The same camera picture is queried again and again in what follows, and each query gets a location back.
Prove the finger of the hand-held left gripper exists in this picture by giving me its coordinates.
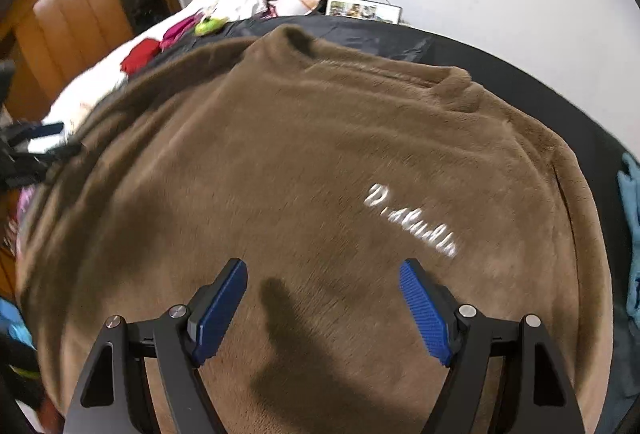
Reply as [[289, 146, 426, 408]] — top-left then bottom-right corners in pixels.
[[17, 143, 83, 171], [15, 121, 66, 142]]

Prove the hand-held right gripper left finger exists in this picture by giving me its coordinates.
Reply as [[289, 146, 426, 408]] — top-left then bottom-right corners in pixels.
[[62, 258, 248, 434]]

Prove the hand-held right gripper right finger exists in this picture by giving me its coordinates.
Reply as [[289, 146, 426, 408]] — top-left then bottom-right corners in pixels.
[[398, 258, 587, 434]]

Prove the brown fleece towel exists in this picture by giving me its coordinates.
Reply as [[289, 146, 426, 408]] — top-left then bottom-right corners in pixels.
[[16, 25, 615, 434]]

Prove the white bed sheet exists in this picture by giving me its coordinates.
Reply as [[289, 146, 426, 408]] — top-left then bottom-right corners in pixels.
[[42, 0, 211, 150]]

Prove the red cloth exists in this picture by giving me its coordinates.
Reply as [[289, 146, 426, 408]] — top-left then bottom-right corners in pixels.
[[121, 39, 162, 76]]

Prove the wooden wardrobe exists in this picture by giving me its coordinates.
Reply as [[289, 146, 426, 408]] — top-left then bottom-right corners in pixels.
[[0, 0, 187, 125]]

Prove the magenta cloth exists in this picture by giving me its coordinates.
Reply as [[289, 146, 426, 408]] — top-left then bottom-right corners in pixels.
[[159, 14, 202, 52]]

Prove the turquoise cloth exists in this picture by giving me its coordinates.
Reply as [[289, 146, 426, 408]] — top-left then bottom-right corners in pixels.
[[0, 298, 37, 351]]

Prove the green toy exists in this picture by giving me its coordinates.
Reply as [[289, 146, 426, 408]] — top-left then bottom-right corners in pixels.
[[194, 16, 229, 38]]

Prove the light blue cloth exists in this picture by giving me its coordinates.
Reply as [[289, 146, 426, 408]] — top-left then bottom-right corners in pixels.
[[617, 153, 640, 331]]

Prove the black bed sheet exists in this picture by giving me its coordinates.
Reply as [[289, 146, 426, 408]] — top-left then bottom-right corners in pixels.
[[150, 14, 632, 434]]

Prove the photo collage frame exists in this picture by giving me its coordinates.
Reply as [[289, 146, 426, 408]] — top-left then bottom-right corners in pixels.
[[317, 0, 402, 26]]

